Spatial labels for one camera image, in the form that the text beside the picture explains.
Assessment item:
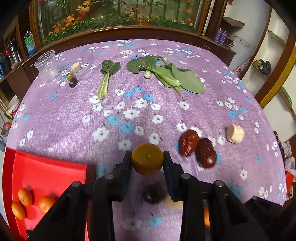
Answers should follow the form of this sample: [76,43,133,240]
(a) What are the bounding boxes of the small orange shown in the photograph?
[131,143,164,175]

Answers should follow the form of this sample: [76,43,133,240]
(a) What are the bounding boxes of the large dark red date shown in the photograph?
[195,138,217,169]

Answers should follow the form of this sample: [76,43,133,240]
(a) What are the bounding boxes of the speckled orange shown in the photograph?
[39,196,55,214]

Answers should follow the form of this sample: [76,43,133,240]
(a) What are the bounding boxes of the edge orange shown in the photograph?
[18,188,33,206]

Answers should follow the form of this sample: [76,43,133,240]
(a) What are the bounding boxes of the dark plum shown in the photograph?
[25,230,32,238]
[142,182,167,204]

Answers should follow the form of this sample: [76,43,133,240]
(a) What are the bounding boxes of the round sugarcane piece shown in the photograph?
[164,195,183,210]

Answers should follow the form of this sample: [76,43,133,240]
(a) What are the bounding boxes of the far right sugarcane piece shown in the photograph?
[226,125,245,144]

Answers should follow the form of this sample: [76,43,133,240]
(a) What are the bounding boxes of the red tray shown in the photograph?
[2,148,87,240]

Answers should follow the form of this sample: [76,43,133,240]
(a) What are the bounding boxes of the purple floral tablecloth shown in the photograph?
[4,39,287,241]

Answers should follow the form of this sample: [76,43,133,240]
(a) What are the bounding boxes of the bok choy leaf bunch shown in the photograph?
[126,55,205,97]

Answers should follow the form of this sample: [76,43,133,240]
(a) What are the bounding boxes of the purple grape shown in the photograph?
[69,77,78,88]

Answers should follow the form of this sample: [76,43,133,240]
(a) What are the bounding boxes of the small bok choy stalk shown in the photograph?
[96,60,121,100]

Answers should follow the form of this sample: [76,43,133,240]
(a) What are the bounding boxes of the green grape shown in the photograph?
[66,72,75,81]

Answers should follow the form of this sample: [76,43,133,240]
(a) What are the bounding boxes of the small beige piece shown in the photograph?
[70,62,81,73]

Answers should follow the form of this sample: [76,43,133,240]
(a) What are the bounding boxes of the clear plastic cup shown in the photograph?
[34,50,59,82]

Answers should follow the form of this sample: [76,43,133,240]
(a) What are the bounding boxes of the wooden cabinet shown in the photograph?
[4,56,39,101]

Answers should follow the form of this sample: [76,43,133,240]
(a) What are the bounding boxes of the purple bottles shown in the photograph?
[214,28,227,45]

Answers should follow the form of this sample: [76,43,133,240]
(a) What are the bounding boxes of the green label water bottle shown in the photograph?
[24,31,37,56]

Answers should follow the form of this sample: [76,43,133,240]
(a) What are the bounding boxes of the steel thermos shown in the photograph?
[8,39,22,65]

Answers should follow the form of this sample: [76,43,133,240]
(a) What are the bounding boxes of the black kettle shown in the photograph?
[0,56,11,76]

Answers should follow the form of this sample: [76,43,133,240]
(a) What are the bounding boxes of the flower aquarium display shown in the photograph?
[29,0,212,51]

